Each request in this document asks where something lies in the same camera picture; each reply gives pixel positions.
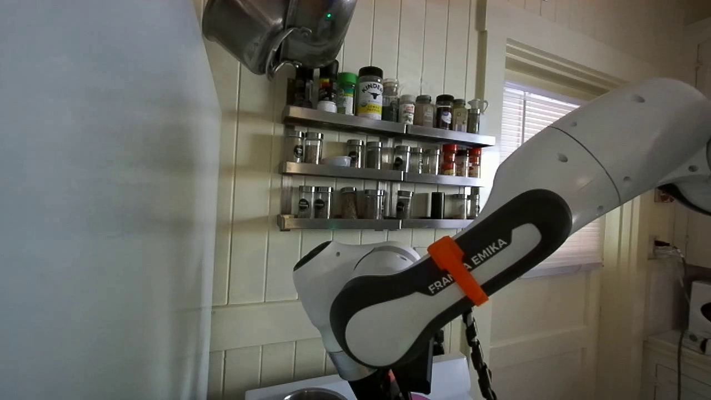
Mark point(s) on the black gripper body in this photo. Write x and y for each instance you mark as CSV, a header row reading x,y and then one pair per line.
x,y
380,386

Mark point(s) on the silver metal bowl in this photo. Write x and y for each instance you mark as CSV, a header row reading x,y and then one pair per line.
x,y
313,393

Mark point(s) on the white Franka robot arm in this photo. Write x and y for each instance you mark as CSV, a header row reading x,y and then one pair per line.
x,y
592,162

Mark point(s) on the hanging steel pan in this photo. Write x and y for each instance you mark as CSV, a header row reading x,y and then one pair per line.
x,y
317,29

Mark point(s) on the metal spice rack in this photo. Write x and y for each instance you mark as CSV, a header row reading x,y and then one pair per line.
x,y
370,223

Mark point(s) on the small dark spice jar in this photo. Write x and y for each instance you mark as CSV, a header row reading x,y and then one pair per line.
x,y
435,204

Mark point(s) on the glass spice jar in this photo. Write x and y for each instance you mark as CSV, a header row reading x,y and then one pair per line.
x,y
474,203

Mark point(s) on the red spice jar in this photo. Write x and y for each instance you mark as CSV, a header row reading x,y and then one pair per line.
x,y
474,160
450,158

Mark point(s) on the black lid spice jar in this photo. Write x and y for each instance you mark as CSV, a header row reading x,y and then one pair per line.
x,y
444,111

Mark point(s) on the white cabinet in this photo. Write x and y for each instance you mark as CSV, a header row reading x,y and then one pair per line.
x,y
666,369

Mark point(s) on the large white spice bottle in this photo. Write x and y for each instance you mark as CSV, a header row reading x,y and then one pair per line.
x,y
370,93

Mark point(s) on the green lid spice bottle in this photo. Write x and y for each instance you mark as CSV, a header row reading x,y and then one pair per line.
x,y
345,93

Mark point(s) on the white blind wand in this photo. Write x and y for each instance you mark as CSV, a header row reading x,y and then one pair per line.
x,y
522,118

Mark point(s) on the dark spice bottle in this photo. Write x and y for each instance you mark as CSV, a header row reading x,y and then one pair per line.
x,y
302,84

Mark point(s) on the white window blind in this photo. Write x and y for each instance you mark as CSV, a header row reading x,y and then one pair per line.
x,y
541,118

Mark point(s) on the white board panel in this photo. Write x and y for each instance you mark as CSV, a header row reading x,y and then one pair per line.
x,y
112,223

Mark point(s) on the white box device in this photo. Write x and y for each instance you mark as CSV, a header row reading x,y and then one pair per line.
x,y
697,312

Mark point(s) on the hanging steel pot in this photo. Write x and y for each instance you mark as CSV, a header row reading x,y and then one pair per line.
x,y
244,33

